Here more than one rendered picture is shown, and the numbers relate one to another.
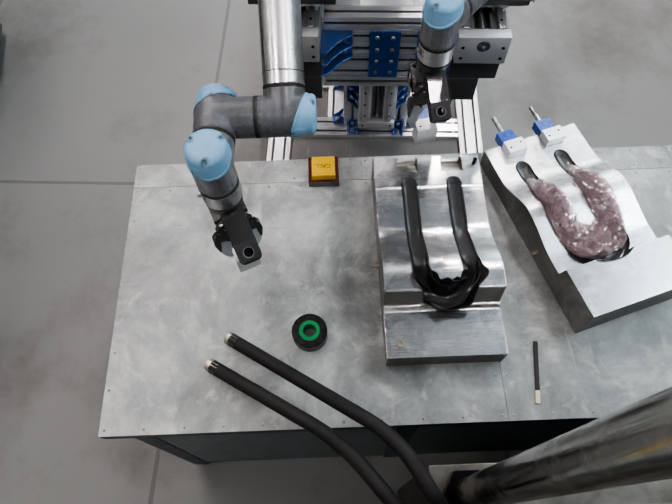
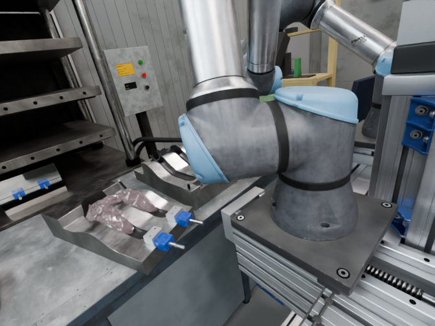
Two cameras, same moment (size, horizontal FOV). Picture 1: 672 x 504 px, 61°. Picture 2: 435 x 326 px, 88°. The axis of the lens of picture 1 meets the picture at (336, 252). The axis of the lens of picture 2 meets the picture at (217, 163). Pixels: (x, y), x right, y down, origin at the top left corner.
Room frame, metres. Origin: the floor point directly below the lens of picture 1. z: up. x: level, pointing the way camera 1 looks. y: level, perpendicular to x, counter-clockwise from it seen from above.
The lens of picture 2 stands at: (1.45, -0.76, 1.33)
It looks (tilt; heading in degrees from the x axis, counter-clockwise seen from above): 25 degrees down; 138
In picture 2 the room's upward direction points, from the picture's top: 10 degrees counter-clockwise
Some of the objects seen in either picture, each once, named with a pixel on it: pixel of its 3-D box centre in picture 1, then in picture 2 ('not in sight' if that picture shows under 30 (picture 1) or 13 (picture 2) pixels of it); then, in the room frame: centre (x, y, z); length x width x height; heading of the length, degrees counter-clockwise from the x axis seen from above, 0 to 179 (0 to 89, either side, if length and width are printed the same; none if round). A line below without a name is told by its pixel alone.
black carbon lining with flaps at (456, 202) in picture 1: (442, 234); (178, 161); (0.59, -0.24, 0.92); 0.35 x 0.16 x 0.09; 0
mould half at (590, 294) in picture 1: (578, 215); (118, 216); (0.66, -0.59, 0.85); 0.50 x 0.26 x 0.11; 17
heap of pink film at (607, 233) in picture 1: (582, 205); (116, 206); (0.66, -0.58, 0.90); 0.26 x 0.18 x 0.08; 17
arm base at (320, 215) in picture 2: not in sight; (311, 189); (1.31, -0.41, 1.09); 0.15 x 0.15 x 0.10
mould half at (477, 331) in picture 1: (435, 250); (180, 168); (0.58, -0.23, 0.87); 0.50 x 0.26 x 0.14; 0
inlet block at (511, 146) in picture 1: (504, 136); (186, 219); (0.90, -0.45, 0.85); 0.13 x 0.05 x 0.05; 17
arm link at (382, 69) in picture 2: not in sight; (400, 76); (1.34, 0.09, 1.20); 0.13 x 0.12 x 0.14; 90
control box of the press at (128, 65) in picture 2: not in sight; (152, 152); (-0.12, -0.02, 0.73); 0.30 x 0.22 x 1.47; 90
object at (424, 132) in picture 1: (419, 116); not in sight; (0.92, -0.22, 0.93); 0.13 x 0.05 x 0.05; 10
